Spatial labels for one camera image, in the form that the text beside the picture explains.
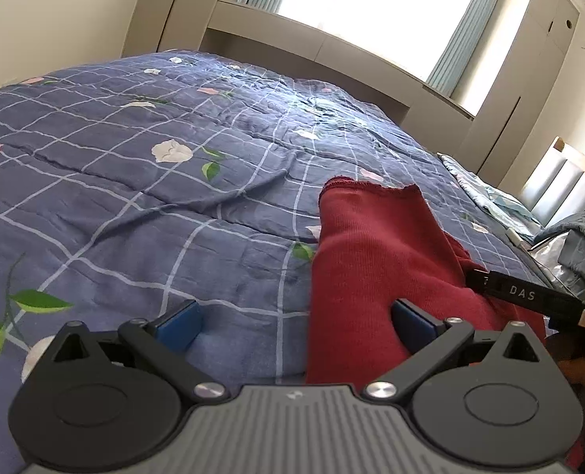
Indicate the grey padded headboard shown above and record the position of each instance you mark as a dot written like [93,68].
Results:
[556,187]

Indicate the red knit sweater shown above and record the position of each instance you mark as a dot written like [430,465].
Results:
[502,406]

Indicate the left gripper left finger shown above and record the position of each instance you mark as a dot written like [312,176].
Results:
[161,344]

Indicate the right beige wardrobe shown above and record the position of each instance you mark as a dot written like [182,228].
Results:
[509,78]

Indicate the beige window sill cabinet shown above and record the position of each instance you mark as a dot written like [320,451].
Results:
[288,47]

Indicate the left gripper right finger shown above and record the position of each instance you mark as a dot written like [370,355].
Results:
[432,345]

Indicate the left beige wardrobe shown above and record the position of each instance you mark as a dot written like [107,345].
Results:
[159,25]

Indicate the window with white frame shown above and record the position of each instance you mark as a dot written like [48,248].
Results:
[410,34]

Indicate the right blue curtain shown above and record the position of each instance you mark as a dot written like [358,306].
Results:
[451,65]

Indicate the blue plaid floral quilt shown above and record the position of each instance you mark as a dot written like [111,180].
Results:
[130,186]

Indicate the beige wardrobe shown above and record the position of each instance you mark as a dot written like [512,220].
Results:
[159,25]
[509,78]

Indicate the light blue patterned pillow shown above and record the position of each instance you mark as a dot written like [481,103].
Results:
[502,207]

